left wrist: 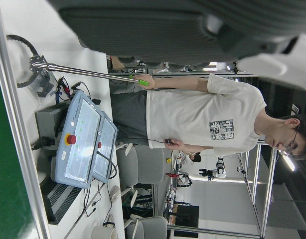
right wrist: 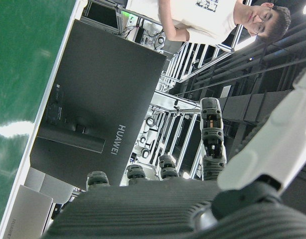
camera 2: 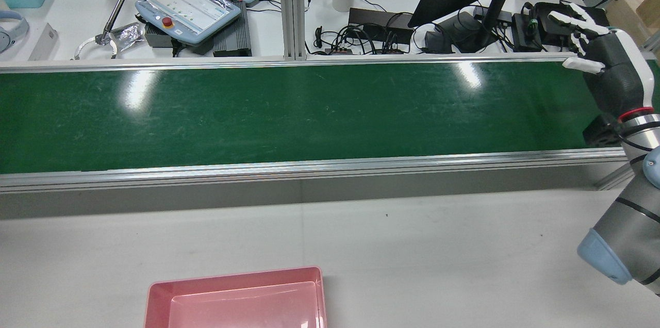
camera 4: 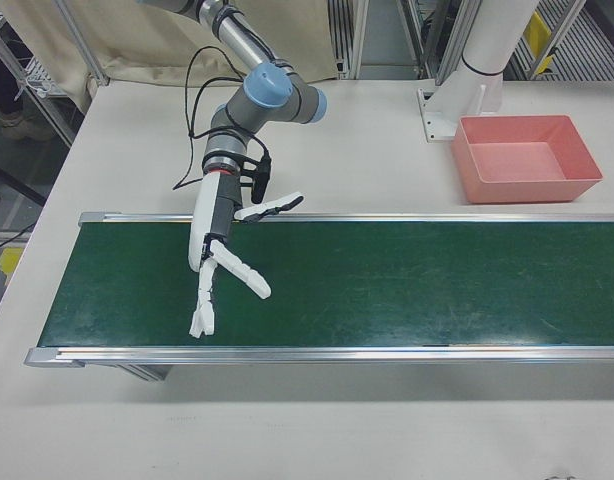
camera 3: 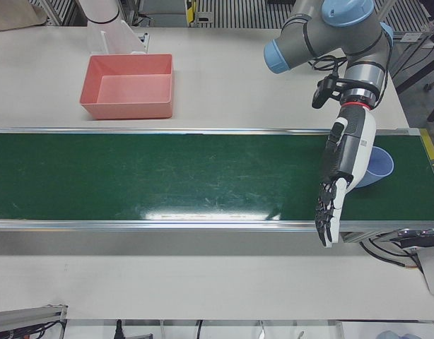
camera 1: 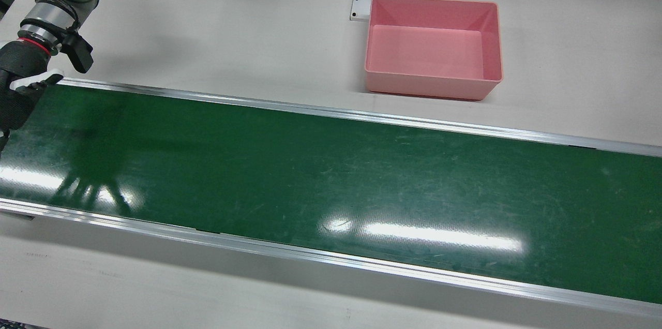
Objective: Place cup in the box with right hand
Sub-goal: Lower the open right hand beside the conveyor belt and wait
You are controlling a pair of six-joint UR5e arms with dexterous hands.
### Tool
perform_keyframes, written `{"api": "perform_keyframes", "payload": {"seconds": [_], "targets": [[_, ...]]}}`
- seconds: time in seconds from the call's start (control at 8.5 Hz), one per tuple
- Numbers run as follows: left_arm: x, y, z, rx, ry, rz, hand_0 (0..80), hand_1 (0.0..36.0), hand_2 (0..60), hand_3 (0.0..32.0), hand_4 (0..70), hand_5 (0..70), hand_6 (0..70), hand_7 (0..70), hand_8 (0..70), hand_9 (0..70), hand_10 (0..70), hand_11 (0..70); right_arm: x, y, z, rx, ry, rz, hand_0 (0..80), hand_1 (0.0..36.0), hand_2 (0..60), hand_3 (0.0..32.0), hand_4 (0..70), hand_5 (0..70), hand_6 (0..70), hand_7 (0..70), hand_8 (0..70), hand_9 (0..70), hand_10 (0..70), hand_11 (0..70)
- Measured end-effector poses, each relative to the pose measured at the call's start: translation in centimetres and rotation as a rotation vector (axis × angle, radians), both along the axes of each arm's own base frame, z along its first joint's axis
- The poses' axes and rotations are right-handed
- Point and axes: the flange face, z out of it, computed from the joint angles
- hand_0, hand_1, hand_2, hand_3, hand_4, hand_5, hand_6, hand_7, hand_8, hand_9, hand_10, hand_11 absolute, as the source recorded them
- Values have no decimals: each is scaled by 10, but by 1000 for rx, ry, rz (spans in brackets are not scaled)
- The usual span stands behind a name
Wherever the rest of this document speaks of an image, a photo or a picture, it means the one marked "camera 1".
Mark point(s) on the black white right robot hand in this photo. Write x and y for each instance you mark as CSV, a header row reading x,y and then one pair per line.
x,y
18,65

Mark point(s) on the pink plastic box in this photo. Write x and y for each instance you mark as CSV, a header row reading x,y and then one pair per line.
x,y
429,49

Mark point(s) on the green conveyor belt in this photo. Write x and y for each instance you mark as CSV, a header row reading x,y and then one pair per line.
x,y
310,163

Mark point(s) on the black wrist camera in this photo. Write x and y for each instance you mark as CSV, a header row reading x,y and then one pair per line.
x,y
80,55

